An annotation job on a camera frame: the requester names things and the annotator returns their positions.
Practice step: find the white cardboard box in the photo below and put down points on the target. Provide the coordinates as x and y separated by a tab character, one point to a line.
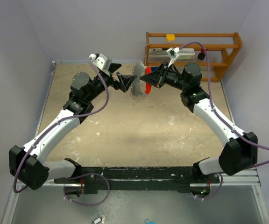
186	53

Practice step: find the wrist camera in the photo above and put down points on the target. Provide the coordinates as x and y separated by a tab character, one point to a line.
173	54
101	61

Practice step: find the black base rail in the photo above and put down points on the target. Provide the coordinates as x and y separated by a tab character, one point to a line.
177	179

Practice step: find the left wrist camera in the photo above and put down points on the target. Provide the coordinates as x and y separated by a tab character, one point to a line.
101	61

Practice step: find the wooden shelf rack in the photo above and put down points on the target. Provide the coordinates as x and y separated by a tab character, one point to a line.
222	50

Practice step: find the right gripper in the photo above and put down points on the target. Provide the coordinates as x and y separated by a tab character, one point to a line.
156	79

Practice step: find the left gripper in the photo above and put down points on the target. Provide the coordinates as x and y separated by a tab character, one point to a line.
125	80

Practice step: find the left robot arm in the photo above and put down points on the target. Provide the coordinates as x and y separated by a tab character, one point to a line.
27	163

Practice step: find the white stapler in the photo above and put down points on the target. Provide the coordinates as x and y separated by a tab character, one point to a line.
158	52

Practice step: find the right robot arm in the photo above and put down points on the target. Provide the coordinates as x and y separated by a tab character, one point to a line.
239	147

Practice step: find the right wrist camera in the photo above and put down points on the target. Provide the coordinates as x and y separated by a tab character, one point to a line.
173	54

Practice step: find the red black stamp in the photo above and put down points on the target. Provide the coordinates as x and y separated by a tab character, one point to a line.
202	54

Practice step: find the yellow block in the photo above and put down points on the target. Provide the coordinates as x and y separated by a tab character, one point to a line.
170	37

